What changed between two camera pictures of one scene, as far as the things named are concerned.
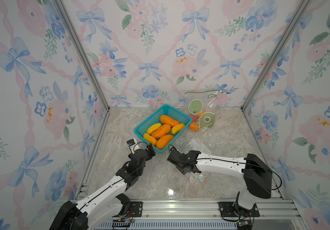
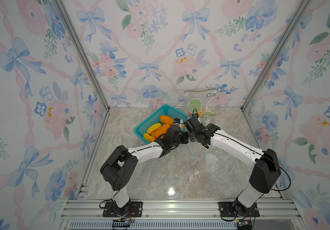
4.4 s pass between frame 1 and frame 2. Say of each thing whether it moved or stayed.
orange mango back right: stayed
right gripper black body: moved
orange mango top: stayed
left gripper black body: moved
